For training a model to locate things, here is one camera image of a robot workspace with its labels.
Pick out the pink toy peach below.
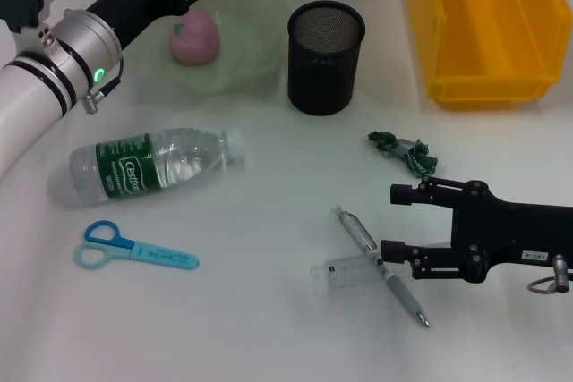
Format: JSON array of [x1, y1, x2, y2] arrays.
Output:
[[168, 10, 221, 65]]

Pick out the translucent green fruit bowl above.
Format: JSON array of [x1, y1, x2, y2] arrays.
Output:
[[118, 0, 290, 99]]

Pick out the black mesh pen holder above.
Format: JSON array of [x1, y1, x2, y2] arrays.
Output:
[[286, 0, 366, 116]]

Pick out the clear plastic ruler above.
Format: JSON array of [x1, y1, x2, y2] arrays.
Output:
[[311, 252, 399, 296]]

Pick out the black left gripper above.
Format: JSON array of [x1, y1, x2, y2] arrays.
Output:
[[87, 0, 214, 50]]

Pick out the yellow plastic bin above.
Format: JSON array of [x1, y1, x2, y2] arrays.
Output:
[[406, 0, 573, 110]]

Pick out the blue teal sheathed scissors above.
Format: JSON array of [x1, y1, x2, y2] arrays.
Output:
[[73, 219, 201, 271]]

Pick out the silver grey ballpoint pen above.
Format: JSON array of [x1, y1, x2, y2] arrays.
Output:
[[331, 204, 431, 328]]

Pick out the grey right wrist cable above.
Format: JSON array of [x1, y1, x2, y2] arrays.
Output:
[[526, 254, 573, 296]]

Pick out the clear green-label water bottle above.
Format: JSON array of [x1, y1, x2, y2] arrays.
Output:
[[69, 127, 246, 207]]

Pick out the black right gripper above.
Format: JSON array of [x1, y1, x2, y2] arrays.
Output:
[[380, 175, 573, 284]]

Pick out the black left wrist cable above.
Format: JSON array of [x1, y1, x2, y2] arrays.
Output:
[[82, 55, 125, 114]]

